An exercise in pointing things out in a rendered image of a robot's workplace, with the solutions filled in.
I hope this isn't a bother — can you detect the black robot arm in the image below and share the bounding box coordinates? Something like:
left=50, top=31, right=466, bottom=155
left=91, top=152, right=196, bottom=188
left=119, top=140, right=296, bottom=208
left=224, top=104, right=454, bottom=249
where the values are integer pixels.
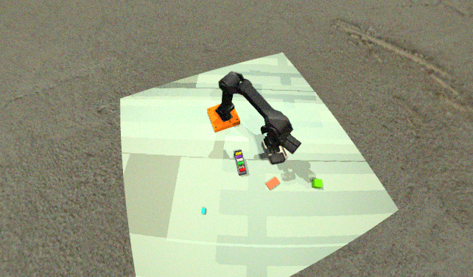
left=215, top=71, right=301, bottom=154

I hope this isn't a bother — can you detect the small green cube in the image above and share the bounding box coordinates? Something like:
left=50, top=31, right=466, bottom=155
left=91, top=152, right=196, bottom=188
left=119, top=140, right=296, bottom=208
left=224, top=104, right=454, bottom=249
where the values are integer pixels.
left=312, top=179, right=323, bottom=189

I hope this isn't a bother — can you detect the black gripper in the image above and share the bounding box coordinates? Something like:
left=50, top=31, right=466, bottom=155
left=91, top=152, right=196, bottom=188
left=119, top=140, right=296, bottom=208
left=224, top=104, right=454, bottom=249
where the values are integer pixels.
left=261, top=125, right=286, bottom=164

